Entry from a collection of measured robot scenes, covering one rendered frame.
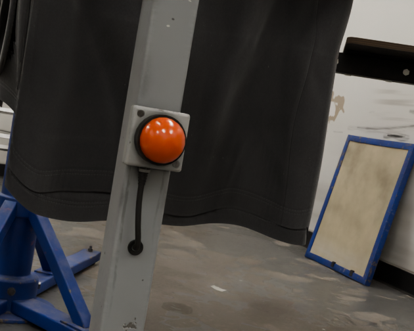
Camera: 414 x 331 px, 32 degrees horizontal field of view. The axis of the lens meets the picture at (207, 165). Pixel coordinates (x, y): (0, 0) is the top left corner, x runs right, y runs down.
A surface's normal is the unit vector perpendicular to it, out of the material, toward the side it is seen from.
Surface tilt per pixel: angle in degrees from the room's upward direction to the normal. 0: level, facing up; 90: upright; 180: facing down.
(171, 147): 100
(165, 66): 90
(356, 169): 80
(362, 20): 90
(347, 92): 90
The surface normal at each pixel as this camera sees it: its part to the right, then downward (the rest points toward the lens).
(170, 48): 0.36, 0.11
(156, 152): -0.20, 0.50
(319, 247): -0.86, -0.33
